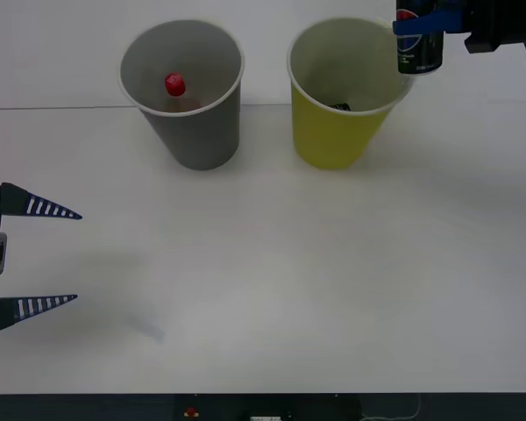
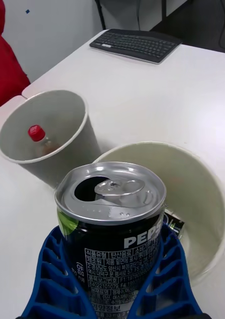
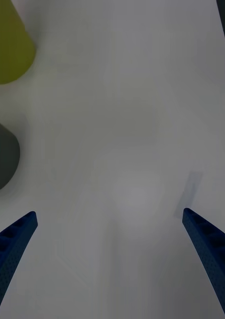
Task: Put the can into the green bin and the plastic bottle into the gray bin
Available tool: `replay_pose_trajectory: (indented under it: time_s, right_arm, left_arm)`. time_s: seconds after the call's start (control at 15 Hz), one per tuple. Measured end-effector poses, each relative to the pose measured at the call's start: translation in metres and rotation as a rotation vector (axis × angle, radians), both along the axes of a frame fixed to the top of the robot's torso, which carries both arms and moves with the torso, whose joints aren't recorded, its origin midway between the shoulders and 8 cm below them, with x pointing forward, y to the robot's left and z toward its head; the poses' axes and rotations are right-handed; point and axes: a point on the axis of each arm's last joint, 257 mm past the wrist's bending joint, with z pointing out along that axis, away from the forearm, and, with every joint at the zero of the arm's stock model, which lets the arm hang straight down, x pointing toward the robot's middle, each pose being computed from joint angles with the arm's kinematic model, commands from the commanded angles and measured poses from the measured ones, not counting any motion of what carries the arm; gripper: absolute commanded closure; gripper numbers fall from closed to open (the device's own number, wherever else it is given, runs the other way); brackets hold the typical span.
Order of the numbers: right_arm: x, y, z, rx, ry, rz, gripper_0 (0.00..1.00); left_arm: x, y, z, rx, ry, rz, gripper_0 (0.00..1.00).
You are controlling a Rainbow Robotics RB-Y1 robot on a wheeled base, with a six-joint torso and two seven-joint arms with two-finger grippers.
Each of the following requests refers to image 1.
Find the yellow-green plastic bin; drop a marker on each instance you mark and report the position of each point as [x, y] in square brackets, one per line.
[333, 136]

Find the grey plastic bin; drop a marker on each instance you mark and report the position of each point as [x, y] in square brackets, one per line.
[197, 136]

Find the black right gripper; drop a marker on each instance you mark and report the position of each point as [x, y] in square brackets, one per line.
[504, 22]

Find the red button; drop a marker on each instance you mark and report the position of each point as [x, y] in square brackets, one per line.
[191, 412]

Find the red-capped plastic bottle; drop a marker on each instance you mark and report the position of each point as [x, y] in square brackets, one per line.
[175, 84]

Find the black can with round emblem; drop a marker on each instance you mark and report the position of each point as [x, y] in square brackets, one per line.
[418, 50]

